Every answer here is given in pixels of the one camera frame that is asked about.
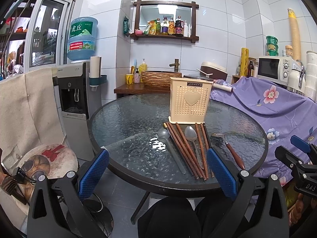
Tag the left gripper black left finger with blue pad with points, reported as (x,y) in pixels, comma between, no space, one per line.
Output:
(46,217)

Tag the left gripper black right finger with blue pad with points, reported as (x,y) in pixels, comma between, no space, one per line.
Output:
(258,204)

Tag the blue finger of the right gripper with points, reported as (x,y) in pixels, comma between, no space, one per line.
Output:
(300,144)

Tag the brown wooden chopstick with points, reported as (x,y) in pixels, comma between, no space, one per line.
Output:
(192,155)
(182,148)
(184,151)
(202,151)
(206,143)

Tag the wooden handled steel spoon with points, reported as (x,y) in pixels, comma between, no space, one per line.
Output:
(236,157)

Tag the purple floral cloth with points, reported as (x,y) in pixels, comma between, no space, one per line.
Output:
(281,114)

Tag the round cartoon cushion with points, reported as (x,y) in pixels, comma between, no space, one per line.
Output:
(53,161)

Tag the white bowl stack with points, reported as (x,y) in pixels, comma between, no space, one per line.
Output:
(311,75)

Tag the white kettle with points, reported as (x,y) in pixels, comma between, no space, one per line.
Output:
(296,80)

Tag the white microwave oven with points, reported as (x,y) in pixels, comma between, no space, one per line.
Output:
(275,69)

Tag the beige fabric chair cover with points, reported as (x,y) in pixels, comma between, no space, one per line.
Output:
(29,116)

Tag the yellow roll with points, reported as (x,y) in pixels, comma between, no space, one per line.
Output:
(244,62)

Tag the green bowl stack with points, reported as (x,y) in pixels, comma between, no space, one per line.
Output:
(271,46)

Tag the round glass table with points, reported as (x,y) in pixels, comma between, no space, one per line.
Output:
(128,129)

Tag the tall paper cup stack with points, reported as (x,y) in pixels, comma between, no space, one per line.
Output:
(295,34)

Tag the grey water dispenser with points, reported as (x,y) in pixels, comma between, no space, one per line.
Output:
(78,104)

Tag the beige perforated utensil holder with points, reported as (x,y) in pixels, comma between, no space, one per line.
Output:
(189,100)

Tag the white pan with lid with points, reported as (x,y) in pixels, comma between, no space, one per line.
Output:
(217,84)

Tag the paper cup stack holder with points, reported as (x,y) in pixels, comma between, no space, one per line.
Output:
(95,77)

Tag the bronze faucet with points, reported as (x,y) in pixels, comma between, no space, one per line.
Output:
(175,65)

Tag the yellow mug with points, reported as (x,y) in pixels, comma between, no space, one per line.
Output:
(129,79)

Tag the pink pump bottle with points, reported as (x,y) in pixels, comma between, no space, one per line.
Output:
(136,76)

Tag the woven brown basin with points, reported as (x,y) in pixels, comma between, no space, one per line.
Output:
(158,79)

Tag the yellow soap dispenser bottle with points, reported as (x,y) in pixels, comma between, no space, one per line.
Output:
(142,67)

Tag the blue water bottle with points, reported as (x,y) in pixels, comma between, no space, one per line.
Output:
(82,39)

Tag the dark soy sauce bottle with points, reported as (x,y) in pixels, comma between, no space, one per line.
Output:
(179,26)

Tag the wooden framed wall shelf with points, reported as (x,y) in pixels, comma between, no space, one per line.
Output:
(156,19)

